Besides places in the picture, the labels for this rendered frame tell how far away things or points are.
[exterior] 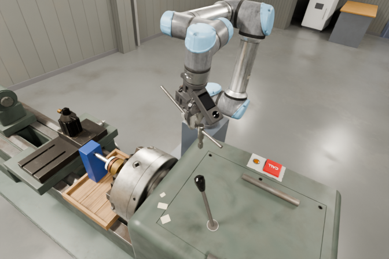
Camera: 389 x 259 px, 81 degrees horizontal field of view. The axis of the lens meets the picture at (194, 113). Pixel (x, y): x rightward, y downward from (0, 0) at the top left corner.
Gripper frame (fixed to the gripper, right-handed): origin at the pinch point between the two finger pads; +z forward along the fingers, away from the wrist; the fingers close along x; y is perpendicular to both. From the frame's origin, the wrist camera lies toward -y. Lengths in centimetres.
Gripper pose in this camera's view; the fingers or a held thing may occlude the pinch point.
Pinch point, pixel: (194, 128)
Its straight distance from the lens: 80.4
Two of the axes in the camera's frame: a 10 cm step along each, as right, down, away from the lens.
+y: -6.5, -5.7, 5.0
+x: -7.5, 4.1, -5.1
